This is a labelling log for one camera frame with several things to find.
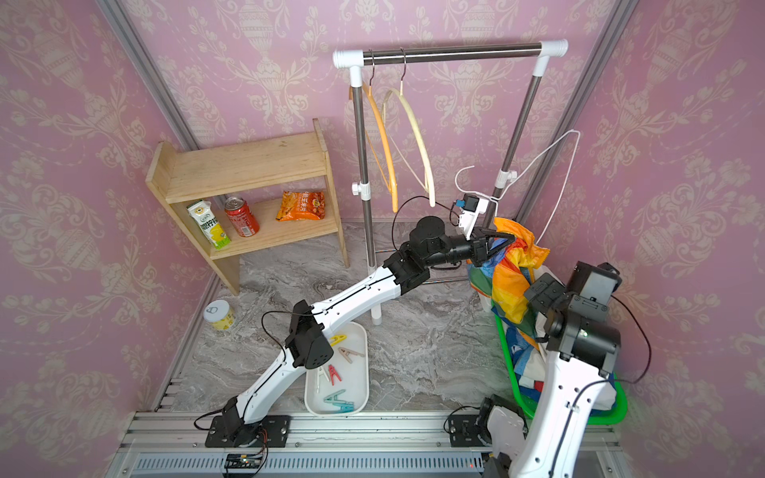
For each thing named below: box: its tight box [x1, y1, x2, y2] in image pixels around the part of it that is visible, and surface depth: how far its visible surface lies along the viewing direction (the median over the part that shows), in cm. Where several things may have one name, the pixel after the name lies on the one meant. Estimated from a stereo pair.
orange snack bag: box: [275, 190, 326, 223], surface depth 93 cm
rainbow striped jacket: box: [466, 217, 551, 350], surface depth 69 cm
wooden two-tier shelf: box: [145, 117, 350, 296], surface depth 81 cm
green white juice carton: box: [186, 199, 233, 250], surface depth 80 cm
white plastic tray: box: [303, 321, 371, 417], surface depth 82 cm
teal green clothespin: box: [322, 389, 355, 407], surface depth 79 cm
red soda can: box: [224, 196, 260, 238], surface depth 83 cm
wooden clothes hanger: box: [361, 49, 399, 214], surface depth 57 cm
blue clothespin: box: [332, 401, 355, 414], surface depth 79 cm
